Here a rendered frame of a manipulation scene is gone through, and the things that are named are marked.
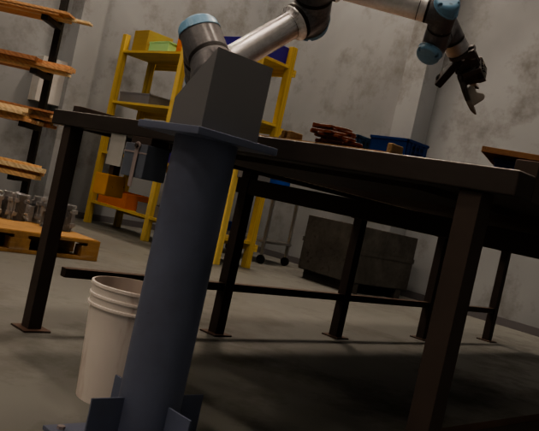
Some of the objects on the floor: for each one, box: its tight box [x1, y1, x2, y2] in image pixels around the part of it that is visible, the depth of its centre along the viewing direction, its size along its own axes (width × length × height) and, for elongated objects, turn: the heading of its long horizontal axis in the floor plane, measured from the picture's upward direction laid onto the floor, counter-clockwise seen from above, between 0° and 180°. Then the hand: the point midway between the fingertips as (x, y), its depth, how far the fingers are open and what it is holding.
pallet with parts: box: [0, 186, 101, 262], centre depth 535 cm, size 130×91×37 cm
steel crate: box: [298, 215, 418, 298], centre depth 779 cm, size 81×101×68 cm
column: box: [43, 119, 278, 431], centre depth 193 cm, size 38×38×87 cm
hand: (475, 102), depth 242 cm, fingers open, 14 cm apart
